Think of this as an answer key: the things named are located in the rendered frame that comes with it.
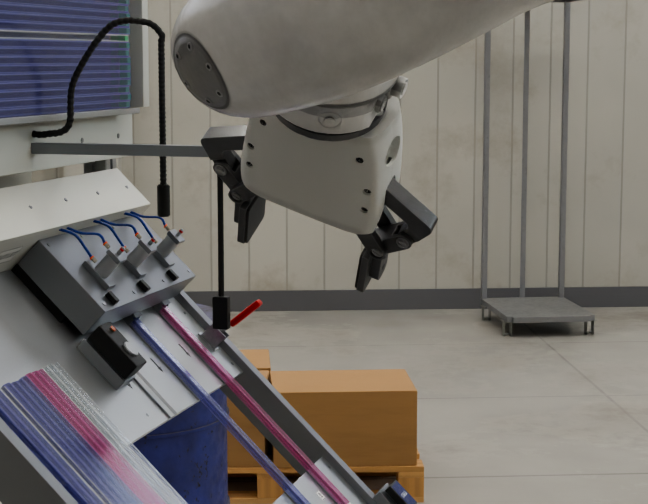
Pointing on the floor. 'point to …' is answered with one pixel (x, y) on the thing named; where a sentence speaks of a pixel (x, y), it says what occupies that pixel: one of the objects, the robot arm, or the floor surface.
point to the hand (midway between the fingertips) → (309, 244)
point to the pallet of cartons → (336, 426)
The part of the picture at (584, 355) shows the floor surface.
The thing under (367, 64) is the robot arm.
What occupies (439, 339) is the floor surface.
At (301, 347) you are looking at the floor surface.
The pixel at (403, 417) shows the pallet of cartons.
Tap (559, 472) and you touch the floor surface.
